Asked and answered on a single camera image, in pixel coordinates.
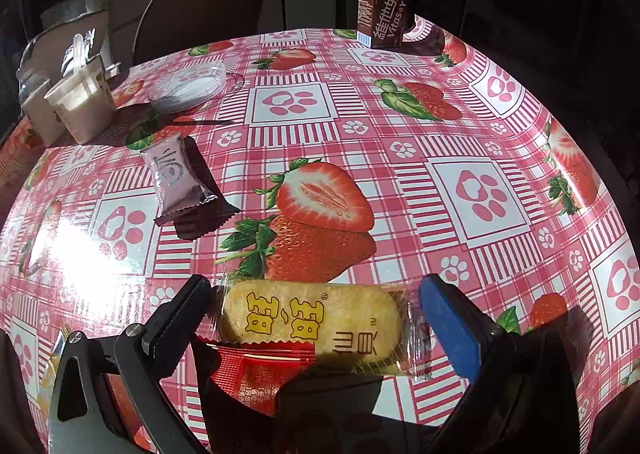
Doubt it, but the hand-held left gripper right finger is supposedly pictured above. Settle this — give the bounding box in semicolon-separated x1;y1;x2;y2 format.
419;274;588;454

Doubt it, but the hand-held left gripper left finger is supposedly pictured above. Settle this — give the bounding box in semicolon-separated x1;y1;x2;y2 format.
48;275;212;454

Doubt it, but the yellow rice cracker packet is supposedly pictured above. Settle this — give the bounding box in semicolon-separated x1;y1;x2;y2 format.
212;279;433;380

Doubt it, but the pink snack packet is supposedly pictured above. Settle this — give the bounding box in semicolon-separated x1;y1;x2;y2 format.
139;131;242;228

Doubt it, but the strawberry print tablecloth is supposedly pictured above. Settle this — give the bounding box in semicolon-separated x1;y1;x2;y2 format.
0;28;640;454

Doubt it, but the clear plastic lid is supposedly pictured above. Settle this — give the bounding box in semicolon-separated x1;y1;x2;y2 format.
146;60;246;113

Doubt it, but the white pudding cup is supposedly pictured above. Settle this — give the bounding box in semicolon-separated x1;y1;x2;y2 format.
44;56;117;145

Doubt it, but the white plastic bottle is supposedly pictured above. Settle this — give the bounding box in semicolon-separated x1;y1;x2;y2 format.
17;66;66;147

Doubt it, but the clear plastic spoon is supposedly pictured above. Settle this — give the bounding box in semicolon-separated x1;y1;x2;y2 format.
62;34;93;79

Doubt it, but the brown chair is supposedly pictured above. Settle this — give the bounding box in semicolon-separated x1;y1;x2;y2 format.
132;0;276;67

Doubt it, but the brown drink carton with straw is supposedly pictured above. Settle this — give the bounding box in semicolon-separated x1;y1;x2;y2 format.
357;0;410;49

